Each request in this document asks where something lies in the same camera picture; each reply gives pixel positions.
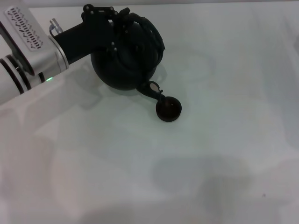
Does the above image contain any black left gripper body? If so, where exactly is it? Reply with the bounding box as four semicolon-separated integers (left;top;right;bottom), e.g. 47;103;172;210
52;11;118;65

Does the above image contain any black round teapot with handle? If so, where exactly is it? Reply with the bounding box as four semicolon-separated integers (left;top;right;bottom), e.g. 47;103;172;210
90;11;166;103

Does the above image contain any small dark teacup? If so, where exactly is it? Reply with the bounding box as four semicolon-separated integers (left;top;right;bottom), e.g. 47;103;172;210
155;96;183;123

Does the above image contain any silver vented left wrist camera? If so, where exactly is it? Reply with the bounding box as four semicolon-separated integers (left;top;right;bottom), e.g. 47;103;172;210
0;7;58;76

